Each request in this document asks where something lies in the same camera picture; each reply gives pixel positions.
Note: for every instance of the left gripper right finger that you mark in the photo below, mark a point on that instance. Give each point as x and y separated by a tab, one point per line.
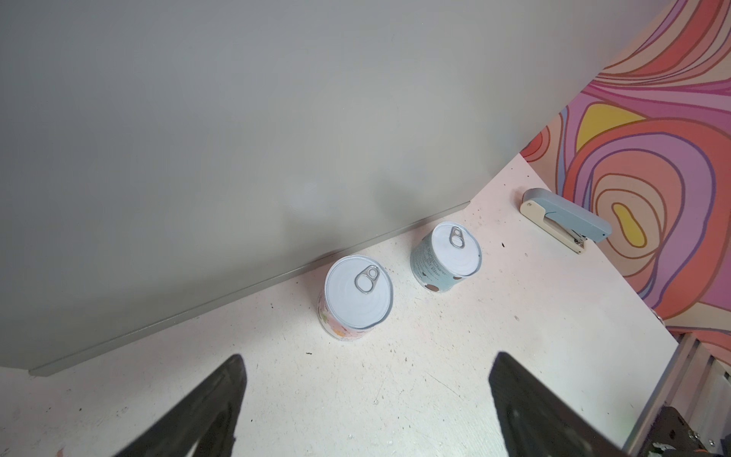
536	422

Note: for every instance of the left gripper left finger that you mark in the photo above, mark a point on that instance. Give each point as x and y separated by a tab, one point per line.
201	424

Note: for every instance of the white lid can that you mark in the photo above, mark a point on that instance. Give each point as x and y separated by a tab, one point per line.
445	257

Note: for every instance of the pink can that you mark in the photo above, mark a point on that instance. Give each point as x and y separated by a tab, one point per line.
357	296

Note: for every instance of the grey stapler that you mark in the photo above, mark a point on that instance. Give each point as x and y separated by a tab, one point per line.
567	222

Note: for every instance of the grey metal cabinet box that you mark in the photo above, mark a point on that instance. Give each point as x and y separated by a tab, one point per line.
160	158

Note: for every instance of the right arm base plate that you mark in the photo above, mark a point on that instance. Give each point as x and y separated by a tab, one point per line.
670	435

